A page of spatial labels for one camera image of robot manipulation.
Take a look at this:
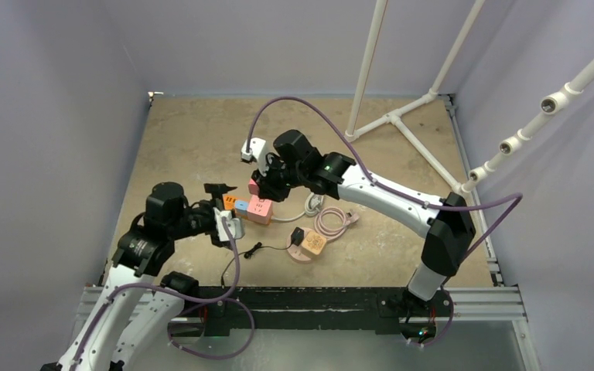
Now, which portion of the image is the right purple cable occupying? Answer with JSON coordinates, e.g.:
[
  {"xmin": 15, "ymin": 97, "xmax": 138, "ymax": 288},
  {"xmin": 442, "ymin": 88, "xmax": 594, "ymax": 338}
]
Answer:
[{"xmin": 245, "ymin": 96, "xmax": 524, "ymax": 262}]

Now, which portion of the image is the black power adapter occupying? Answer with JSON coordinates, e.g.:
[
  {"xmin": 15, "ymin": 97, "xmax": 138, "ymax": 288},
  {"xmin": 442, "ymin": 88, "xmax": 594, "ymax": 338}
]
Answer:
[{"xmin": 289, "ymin": 227, "xmax": 305, "ymax": 247}]

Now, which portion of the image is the white pipe frame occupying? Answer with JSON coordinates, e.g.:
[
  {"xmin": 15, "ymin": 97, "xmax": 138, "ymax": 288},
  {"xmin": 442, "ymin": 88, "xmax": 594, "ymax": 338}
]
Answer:
[{"xmin": 344, "ymin": 0, "xmax": 485, "ymax": 194}]

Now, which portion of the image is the beige cube power socket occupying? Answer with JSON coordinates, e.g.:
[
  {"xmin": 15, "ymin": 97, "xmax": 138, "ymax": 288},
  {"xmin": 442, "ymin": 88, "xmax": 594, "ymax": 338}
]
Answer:
[{"xmin": 300, "ymin": 230, "xmax": 327, "ymax": 256}]

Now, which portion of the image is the light blue small block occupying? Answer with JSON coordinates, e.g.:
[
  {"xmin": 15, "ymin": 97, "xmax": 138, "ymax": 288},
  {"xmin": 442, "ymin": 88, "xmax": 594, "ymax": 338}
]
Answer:
[{"xmin": 234, "ymin": 199, "xmax": 249, "ymax": 216}]

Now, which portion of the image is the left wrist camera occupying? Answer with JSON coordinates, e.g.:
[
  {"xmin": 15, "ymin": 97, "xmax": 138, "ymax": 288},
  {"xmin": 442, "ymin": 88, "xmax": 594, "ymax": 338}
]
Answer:
[{"xmin": 212, "ymin": 208, "xmax": 245, "ymax": 250}]

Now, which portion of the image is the pink round power socket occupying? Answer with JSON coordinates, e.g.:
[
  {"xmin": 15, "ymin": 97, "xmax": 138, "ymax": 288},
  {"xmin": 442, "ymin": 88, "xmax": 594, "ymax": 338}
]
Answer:
[{"xmin": 286, "ymin": 228, "xmax": 317, "ymax": 264}]

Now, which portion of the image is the pink coiled cable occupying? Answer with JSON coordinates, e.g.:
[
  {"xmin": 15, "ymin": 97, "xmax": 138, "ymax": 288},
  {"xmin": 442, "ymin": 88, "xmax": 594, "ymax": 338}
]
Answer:
[{"xmin": 313, "ymin": 206, "xmax": 360, "ymax": 242}]

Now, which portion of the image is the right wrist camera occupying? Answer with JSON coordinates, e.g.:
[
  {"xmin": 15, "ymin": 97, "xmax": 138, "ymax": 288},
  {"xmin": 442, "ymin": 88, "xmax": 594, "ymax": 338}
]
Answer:
[{"xmin": 241, "ymin": 138, "xmax": 270, "ymax": 176}]

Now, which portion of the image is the black adapter cable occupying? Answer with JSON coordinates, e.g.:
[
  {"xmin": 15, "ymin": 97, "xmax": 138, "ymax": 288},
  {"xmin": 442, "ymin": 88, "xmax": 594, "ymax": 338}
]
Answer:
[{"xmin": 220, "ymin": 242, "xmax": 292, "ymax": 286}]

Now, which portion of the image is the white pipe with fittings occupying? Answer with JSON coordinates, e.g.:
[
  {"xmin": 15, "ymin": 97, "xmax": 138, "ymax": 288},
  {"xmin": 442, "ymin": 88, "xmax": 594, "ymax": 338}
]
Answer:
[{"xmin": 462, "ymin": 58, "xmax": 594, "ymax": 192}]

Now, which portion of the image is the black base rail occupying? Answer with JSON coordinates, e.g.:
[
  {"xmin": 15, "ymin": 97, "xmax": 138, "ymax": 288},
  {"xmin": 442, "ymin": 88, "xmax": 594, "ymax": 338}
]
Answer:
[{"xmin": 181, "ymin": 287, "xmax": 452, "ymax": 342}]

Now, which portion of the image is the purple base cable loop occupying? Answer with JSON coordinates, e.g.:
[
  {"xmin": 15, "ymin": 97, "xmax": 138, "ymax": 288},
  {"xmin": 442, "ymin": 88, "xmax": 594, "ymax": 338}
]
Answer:
[{"xmin": 167, "ymin": 295, "xmax": 256, "ymax": 361}]

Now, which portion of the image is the orange power strip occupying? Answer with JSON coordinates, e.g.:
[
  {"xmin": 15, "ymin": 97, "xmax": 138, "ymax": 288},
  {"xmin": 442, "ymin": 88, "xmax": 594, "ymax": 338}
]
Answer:
[{"xmin": 224, "ymin": 194, "xmax": 273, "ymax": 225}]

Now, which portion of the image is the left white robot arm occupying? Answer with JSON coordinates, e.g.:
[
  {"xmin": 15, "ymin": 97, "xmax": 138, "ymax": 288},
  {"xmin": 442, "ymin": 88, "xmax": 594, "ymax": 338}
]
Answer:
[{"xmin": 42, "ymin": 182, "xmax": 244, "ymax": 370}]

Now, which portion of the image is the pink square plug adapter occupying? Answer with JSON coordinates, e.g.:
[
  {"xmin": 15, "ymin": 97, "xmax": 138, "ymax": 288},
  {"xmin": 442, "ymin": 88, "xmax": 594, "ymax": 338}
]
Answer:
[{"xmin": 247, "ymin": 179, "xmax": 259, "ymax": 196}]

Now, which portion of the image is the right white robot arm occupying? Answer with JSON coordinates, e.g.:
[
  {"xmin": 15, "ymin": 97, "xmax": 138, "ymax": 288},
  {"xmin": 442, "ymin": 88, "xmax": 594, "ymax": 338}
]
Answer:
[{"xmin": 241, "ymin": 129, "xmax": 476, "ymax": 315}]

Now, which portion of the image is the pink cube socket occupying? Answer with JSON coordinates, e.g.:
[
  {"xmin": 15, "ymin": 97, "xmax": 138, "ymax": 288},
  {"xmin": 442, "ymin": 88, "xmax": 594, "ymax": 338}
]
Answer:
[{"xmin": 247, "ymin": 195, "xmax": 273, "ymax": 225}]

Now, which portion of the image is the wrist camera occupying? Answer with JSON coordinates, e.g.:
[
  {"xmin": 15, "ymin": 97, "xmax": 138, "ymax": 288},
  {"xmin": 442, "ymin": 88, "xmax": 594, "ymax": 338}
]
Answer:
[
  {"xmin": 212, "ymin": 208, "xmax": 245, "ymax": 250},
  {"xmin": 241, "ymin": 138, "xmax": 270, "ymax": 176}
]

